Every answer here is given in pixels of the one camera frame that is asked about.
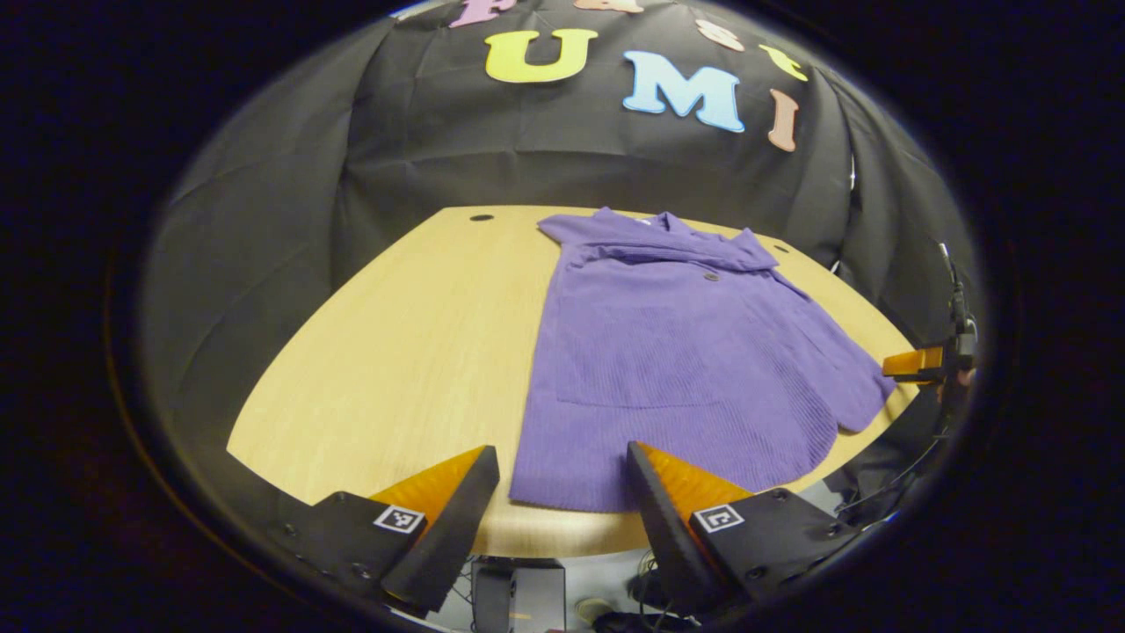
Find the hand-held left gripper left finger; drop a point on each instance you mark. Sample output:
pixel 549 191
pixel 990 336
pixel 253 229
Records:
pixel 453 536

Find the black backdrop cloth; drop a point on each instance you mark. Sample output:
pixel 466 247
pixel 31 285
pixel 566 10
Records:
pixel 439 149

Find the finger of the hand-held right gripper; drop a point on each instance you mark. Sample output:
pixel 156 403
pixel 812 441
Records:
pixel 914 361

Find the dark computer case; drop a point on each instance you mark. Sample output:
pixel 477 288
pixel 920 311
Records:
pixel 492 602

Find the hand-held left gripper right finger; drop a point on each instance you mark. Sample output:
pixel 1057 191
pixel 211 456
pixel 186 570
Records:
pixel 668 536

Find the purple knit shirt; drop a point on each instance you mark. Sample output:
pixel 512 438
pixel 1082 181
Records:
pixel 685 369

